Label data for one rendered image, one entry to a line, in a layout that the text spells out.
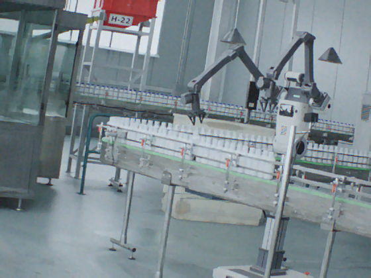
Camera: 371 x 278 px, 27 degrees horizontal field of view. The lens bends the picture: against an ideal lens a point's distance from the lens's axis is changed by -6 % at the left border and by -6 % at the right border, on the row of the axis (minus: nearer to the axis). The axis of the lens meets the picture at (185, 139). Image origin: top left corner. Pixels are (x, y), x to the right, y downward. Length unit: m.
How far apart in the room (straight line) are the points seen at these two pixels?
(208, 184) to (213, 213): 4.41
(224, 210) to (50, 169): 2.38
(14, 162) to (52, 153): 2.43
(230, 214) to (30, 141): 2.79
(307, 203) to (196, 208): 5.03
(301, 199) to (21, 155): 4.14
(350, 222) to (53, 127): 6.66
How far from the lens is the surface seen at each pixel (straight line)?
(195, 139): 5.44
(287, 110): 5.67
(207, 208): 9.64
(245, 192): 5.02
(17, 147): 8.19
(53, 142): 10.58
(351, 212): 4.42
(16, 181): 8.24
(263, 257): 5.79
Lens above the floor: 1.42
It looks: 3 degrees down
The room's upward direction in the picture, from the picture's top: 9 degrees clockwise
